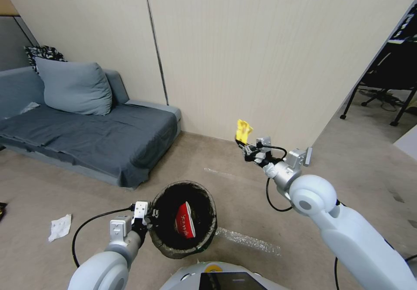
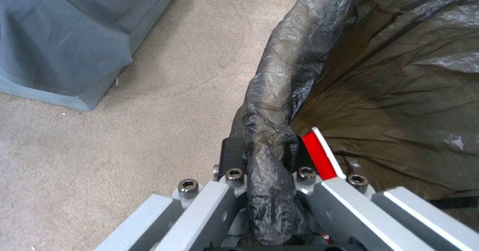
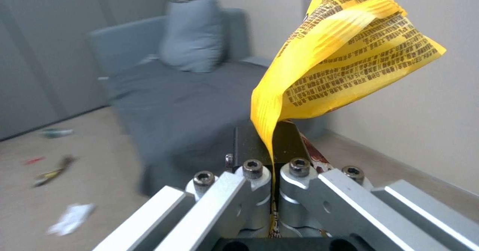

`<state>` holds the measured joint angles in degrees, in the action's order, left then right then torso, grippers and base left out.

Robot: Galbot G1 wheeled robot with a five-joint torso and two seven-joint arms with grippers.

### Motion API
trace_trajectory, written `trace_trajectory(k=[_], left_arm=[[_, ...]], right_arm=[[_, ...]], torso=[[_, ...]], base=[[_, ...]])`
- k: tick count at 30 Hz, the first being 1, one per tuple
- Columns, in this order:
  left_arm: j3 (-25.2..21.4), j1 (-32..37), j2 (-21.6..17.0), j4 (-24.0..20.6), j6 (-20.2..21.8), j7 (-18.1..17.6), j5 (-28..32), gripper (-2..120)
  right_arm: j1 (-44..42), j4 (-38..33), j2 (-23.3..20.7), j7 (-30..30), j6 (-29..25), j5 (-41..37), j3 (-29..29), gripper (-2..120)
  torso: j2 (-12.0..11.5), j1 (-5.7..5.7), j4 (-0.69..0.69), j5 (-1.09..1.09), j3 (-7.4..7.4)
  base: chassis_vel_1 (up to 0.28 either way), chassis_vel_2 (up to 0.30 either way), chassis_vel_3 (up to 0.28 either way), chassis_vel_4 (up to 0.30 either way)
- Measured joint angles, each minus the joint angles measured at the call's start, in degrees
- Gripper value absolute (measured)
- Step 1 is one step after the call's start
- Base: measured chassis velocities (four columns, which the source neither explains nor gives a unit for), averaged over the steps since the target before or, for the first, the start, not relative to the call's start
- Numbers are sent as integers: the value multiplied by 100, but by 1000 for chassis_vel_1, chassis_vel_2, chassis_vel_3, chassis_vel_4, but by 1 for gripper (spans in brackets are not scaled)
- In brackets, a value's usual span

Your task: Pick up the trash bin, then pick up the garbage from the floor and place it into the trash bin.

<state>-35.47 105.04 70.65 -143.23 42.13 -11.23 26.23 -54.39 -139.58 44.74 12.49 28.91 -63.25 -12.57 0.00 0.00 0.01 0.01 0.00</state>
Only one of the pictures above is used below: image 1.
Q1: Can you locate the black desk frame with casters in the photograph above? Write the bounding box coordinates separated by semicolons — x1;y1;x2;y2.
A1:
339;34;417;127

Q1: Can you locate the yellow wrapper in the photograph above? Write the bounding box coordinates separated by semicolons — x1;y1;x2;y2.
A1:
235;119;254;144

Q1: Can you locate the black office chair base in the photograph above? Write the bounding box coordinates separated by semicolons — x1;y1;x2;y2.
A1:
358;87;408;108

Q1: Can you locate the dark grey sofa blanket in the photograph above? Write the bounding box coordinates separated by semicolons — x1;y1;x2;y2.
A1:
0;102;176;188

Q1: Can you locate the crumpled white paper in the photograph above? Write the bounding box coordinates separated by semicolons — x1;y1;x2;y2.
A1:
48;214;73;242

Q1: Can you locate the grey plain pillow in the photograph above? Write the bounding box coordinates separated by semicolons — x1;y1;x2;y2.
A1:
34;57;113;116

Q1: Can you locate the white furniture panel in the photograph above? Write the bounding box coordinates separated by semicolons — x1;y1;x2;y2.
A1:
392;124;417;161

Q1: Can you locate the grey sofa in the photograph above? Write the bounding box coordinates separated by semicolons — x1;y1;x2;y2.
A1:
0;67;182;191

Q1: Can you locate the long clear plastic wrap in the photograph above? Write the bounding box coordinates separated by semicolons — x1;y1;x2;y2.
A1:
215;227;282;257

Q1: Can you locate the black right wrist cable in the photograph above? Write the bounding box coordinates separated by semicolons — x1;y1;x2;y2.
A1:
265;146;294;212

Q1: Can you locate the red snack package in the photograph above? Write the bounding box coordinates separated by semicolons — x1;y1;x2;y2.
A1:
175;201;195;240

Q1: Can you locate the black trash bin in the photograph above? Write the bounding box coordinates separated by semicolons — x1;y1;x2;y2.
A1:
149;181;218;260

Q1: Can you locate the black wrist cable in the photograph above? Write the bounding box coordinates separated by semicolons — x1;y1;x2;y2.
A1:
71;206;136;268
265;146;294;212

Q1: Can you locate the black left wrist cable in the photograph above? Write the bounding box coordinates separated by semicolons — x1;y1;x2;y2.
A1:
71;206;136;268

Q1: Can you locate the black white patterned pillow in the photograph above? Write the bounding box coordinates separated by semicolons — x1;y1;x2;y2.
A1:
23;45;68;75

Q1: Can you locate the white robot front shell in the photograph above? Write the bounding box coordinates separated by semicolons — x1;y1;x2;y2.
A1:
159;261;291;290

